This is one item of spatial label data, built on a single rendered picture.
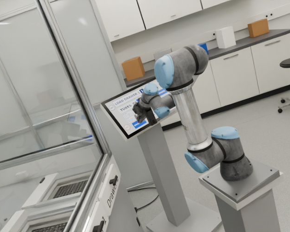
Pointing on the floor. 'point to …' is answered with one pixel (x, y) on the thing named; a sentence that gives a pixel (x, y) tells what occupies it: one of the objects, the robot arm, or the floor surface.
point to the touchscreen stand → (173, 190)
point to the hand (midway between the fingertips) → (140, 122)
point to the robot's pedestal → (248, 209)
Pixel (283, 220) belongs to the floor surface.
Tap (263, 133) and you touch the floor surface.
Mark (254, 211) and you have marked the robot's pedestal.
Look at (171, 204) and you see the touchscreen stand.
